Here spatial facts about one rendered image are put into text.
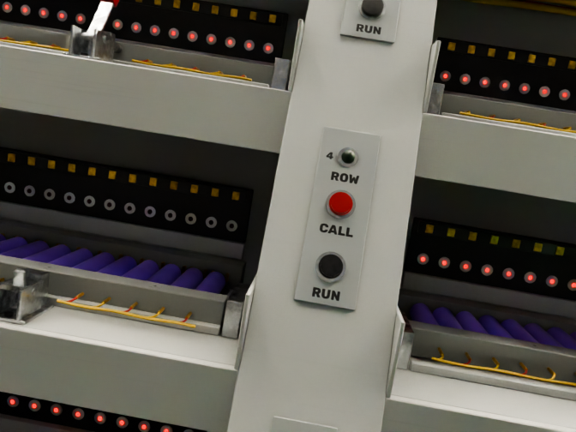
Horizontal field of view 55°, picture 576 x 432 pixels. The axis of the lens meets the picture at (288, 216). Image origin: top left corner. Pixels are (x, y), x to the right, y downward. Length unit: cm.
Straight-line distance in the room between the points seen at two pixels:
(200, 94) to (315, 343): 19
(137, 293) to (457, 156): 25
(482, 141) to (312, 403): 21
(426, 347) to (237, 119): 22
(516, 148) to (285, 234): 17
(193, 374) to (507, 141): 27
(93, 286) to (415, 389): 24
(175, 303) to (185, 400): 8
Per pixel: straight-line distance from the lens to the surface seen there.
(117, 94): 43
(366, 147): 39
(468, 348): 45
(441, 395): 39
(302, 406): 36
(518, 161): 42
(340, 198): 37
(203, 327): 41
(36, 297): 42
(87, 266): 48
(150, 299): 42
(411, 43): 43
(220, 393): 37
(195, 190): 54
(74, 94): 44
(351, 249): 37
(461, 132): 41
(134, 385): 38
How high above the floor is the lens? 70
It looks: 13 degrees up
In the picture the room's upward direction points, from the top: 10 degrees clockwise
